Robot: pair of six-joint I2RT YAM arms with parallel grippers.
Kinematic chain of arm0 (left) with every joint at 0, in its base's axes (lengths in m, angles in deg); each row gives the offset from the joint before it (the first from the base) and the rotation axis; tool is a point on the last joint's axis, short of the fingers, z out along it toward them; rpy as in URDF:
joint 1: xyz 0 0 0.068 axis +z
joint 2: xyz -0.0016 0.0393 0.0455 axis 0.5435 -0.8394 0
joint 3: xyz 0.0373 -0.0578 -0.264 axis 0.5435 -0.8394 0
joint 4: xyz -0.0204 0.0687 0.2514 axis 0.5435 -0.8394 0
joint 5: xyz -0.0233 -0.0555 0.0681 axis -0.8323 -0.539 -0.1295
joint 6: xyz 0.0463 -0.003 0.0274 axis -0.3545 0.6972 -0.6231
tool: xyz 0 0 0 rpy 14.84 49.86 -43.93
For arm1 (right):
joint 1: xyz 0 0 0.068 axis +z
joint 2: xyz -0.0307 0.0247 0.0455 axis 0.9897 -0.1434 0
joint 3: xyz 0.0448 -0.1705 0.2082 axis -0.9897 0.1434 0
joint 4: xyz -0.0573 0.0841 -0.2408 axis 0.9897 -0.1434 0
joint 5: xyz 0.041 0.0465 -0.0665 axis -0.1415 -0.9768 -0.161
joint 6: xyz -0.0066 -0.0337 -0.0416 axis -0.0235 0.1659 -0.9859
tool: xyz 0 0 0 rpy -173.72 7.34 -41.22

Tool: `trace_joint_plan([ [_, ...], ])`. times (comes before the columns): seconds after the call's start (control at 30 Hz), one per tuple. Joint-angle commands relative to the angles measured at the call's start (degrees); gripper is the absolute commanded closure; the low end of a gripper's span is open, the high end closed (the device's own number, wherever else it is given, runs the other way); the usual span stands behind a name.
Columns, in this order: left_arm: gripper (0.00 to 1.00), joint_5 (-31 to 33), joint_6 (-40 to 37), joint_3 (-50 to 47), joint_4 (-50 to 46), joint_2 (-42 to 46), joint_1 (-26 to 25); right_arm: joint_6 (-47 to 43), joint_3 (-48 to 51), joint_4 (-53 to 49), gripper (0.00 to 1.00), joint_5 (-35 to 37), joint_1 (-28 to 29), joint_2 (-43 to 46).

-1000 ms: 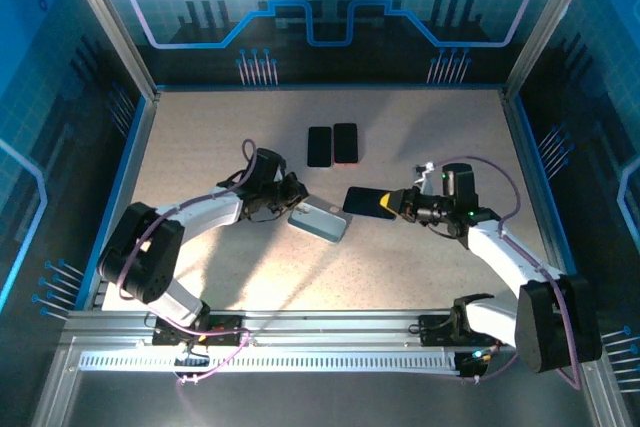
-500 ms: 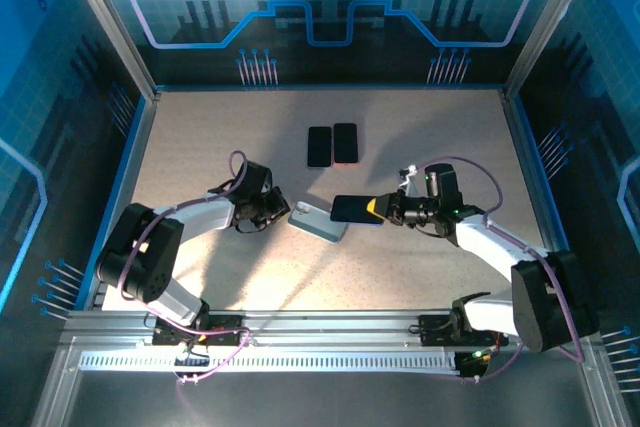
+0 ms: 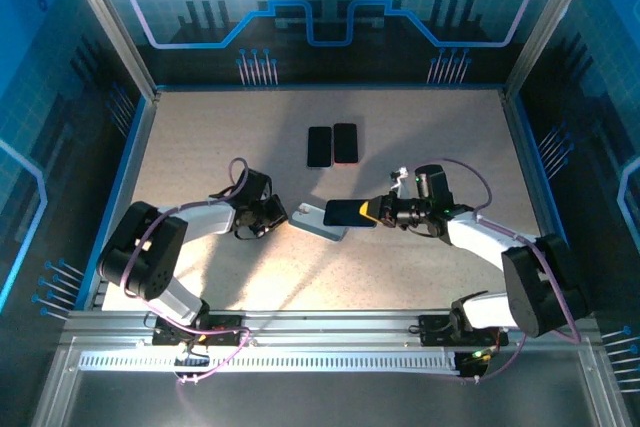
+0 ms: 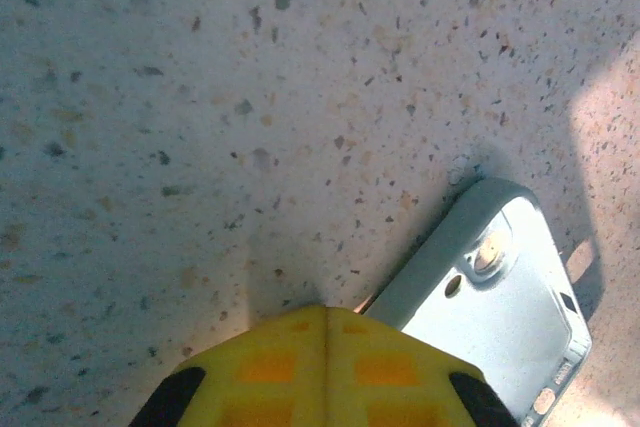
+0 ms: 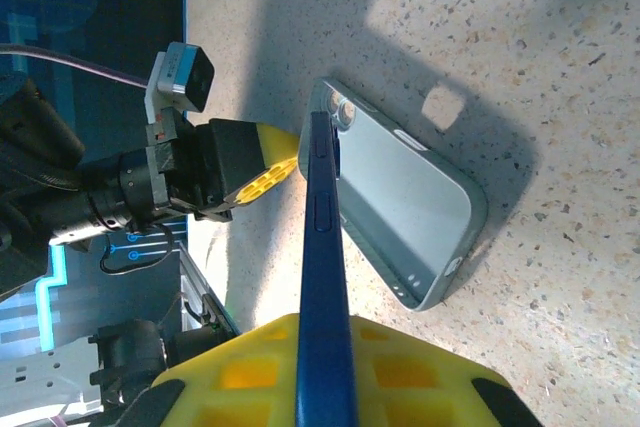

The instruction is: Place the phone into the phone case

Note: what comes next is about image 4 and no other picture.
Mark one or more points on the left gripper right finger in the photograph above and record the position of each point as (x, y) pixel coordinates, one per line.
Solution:
(390, 377)

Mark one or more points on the light blue phone case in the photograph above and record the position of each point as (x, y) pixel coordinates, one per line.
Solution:
(500, 337)

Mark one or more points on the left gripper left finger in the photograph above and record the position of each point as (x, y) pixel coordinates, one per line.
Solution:
(260, 377)

